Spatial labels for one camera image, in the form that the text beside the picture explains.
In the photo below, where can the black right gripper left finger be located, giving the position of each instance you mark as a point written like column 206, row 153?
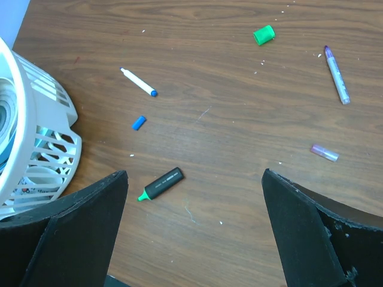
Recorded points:
column 68, row 242

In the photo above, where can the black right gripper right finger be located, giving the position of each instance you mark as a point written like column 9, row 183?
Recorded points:
column 322, row 242

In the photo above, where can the purple translucent pen cap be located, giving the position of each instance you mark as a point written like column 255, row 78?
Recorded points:
column 324, row 153

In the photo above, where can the black green highlighter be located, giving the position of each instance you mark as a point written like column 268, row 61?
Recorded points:
column 161, row 184

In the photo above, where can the purple marker pen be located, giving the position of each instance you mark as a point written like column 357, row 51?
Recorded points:
column 337, row 76

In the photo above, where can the blue pen cap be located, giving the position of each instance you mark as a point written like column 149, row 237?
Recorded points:
column 139, row 122

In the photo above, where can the white plastic basket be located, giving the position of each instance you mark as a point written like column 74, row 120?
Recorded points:
column 45, row 151

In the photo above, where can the white blue-tipped marker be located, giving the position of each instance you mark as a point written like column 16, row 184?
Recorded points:
column 139, row 82

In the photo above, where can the green highlighter cap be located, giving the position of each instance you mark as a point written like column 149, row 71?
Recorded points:
column 264, row 35

